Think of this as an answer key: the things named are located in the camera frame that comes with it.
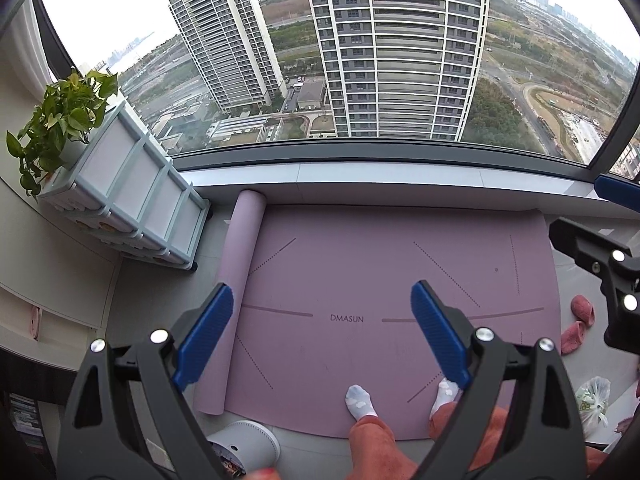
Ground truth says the purple yoga mat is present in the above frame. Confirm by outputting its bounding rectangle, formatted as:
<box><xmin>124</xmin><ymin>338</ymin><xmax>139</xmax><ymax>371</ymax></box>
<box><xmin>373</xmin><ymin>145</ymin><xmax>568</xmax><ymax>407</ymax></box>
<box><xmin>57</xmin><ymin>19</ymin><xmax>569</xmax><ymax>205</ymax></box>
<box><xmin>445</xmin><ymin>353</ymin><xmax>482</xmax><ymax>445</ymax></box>
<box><xmin>192</xmin><ymin>189</ymin><xmax>562</xmax><ymax>442</ymax></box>

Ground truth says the pink slipper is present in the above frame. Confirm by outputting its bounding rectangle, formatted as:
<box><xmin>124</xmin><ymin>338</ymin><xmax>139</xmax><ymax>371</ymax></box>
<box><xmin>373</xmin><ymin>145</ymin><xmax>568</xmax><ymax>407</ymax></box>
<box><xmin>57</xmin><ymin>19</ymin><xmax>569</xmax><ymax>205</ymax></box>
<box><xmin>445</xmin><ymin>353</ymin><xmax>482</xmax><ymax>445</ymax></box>
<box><xmin>570</xmin><ymin>294</ymin><xmax>596</xmax><ymax>324</ymax></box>
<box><xmin>560</xmin><ymin>321</ymin><xmax>587</xmax><ymax>356</ymax></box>

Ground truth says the wide high-rise building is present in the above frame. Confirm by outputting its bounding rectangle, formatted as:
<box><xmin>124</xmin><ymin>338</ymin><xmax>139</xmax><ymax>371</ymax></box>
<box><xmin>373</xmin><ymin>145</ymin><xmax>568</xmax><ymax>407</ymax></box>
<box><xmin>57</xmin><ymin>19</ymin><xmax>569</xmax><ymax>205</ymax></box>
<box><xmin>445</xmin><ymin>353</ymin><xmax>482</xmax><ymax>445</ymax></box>
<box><xmin>301</xmin><ymin>0</ymin><xmax>491</xmax><ymax>142</ymax></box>

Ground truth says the green potted plant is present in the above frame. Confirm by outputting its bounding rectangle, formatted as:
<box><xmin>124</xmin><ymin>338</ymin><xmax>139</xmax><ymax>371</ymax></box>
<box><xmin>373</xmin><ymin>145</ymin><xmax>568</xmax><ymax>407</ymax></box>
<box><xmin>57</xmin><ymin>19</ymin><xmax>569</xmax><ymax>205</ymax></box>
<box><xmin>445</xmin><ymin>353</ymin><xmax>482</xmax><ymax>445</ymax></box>
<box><xmin>6</xmin><ymin>69</ymin><xmax>120</xmax><ymax>203</ymax></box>

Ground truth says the person's right white sock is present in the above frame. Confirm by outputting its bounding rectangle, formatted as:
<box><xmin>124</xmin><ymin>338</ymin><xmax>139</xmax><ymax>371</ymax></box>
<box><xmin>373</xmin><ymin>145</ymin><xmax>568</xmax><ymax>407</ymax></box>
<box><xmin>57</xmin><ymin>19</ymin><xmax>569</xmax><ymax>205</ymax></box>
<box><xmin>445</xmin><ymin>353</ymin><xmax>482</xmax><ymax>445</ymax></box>
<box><xmin>430</xmin><ymin>379</ymin><xmax>460</xmax><ymax>418</ymax></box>

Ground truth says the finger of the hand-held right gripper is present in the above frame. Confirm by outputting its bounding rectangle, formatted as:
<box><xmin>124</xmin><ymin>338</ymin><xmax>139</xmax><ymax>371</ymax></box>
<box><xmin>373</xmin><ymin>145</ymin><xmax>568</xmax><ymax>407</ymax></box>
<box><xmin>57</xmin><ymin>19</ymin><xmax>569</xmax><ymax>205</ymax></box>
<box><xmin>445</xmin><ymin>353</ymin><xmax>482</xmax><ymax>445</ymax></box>
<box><xmin>548</xmin><ymin>217</ymin><xmax>640</xmax><ymax>286</ymax></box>
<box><xmin>594</xmin><ymin>174</ymin><xmax>640</xmax><ymax>211</ymax></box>

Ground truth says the clear plastic bag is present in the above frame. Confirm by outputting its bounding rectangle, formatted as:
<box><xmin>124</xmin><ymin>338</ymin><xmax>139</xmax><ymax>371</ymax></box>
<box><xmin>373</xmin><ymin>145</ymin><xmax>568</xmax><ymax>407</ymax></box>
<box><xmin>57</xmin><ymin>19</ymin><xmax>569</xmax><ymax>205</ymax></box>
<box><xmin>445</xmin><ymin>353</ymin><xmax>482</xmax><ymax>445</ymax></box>
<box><xmin>574</xmin><ymin>376</ymin><xmax>612</xmax><ymax>441</ymax></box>

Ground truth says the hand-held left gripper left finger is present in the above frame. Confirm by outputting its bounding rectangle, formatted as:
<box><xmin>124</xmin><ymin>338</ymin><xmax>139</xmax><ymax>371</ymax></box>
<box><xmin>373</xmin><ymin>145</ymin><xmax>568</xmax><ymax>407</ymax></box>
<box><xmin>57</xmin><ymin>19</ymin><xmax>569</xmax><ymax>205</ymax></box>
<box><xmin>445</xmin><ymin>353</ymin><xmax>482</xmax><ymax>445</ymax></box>
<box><xmin>56</xmin><ymin>282</ymin><xmax>236</xmax><ymax>480</ymax></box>

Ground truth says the white cylindrical bin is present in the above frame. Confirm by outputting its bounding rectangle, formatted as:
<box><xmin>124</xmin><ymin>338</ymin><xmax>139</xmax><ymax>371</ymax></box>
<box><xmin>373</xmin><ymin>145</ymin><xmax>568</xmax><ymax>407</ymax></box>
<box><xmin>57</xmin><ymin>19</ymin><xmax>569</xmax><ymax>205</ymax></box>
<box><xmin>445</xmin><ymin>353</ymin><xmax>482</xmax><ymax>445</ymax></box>
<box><xmin>206</xmin><ymin>420</ymin><xmax>281</xmax><ymax>480</ymax></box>

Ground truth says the slim high-rise building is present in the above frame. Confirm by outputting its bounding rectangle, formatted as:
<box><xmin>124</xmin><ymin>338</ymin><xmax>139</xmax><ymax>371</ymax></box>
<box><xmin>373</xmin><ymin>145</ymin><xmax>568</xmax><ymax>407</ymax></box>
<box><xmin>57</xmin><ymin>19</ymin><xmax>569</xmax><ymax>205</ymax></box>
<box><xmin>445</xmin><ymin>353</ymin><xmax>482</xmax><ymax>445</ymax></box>
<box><xmin>167</xmin><ymin>0</ymin><xmax>288</xmax><ymax>115</ymax></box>

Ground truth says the person's white sock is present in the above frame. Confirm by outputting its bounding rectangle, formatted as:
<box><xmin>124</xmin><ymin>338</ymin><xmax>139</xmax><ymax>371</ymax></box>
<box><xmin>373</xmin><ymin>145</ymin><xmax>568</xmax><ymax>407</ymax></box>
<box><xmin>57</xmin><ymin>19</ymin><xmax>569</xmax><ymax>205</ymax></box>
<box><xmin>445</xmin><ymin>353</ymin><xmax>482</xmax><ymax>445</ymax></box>
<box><xmin>345</xmin><ymin>385</ymin><xmax>378</xmax><ymax>421</ymax></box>
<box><xmin>430</xmin><ymin>379</ymin><xmax>460</xmax><ymax>418</ymax></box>

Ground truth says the person's left leg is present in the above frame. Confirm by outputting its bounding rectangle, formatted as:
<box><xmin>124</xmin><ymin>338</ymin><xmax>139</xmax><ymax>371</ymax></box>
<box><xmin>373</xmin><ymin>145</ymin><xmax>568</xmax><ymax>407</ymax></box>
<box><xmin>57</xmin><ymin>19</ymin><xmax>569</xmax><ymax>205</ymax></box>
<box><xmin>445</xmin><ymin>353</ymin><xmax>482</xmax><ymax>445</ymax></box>
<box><xmin>348</xmin><ymin>416</ymin><xmax>418</xmax><ymax>480</ymax></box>

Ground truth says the person's left white sock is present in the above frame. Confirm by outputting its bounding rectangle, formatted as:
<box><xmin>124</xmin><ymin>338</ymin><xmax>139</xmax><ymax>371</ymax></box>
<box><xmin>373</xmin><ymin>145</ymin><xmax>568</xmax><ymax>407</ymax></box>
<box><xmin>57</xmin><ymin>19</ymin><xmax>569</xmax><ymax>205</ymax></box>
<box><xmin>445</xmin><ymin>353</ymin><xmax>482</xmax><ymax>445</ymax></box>
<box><xmin>345</xmin><ymin>385</ymin><xmax>378</xmax><ymax>421</ymax></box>

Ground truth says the grey plastic drawer cabinet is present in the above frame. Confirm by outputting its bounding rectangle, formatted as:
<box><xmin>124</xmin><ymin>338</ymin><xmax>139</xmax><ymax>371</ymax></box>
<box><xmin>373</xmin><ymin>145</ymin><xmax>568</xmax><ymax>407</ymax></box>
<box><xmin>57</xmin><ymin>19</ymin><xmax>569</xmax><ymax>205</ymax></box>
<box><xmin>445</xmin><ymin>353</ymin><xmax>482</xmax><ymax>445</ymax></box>
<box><xmin>37</xmin><ymin>96</ymin><xmax>211</xmax><ymax>273</ymax></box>

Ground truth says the row of books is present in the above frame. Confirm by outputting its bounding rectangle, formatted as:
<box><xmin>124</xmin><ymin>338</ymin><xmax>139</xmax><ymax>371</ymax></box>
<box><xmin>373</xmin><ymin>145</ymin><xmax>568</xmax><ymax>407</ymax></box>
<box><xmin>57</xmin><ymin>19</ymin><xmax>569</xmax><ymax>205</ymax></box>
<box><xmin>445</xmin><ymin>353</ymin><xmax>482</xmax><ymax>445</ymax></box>
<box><xmin>7</xmin><ymin>392</ymin><xmax>46</xmax><ymax>453</ymax></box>

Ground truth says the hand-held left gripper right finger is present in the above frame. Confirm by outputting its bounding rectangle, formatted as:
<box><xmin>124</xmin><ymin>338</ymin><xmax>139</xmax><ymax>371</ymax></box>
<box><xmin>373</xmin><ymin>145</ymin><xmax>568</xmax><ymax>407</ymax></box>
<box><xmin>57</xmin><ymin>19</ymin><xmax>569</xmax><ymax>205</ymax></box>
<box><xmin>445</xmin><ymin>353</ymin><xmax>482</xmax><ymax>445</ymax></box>
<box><xmin>410</xmin><ymin>280</ymin><xmax>586</xmax><ymax>480</ymax></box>

